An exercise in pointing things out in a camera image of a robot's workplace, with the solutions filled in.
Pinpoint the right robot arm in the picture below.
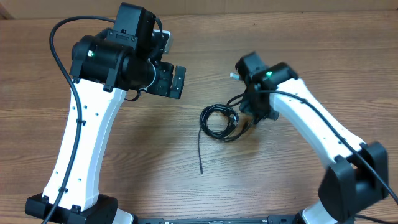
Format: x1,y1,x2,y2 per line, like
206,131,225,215
235,52,390,223

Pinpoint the short black usb cable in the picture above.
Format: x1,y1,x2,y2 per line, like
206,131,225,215
226,93,254,142

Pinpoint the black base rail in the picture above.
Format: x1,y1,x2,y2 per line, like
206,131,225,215
133,215,303,224

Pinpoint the long black usb cable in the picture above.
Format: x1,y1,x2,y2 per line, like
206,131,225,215
197,103,240,177

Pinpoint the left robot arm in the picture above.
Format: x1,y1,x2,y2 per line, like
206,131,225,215
25,3,186,224

